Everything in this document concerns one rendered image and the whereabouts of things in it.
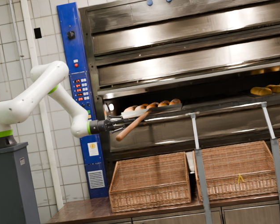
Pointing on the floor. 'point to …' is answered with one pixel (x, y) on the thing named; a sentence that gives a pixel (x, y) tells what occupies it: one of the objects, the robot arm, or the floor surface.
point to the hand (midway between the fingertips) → (129, 122)
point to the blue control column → (77, 55)
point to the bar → (202, 161)
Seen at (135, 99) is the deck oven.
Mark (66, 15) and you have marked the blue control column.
